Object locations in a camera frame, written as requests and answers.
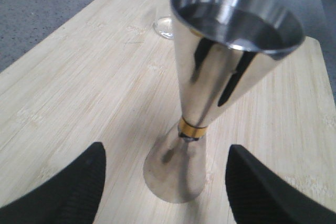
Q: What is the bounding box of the silver double jigger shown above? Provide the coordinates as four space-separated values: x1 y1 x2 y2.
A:
143 0 305 204

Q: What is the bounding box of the wooden cutting board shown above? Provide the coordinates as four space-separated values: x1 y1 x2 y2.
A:
1 0 335 223

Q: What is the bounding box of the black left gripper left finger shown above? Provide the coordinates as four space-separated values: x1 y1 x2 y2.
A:
1 142 106 223

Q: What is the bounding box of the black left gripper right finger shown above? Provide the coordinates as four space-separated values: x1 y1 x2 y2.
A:
225 144 335 223

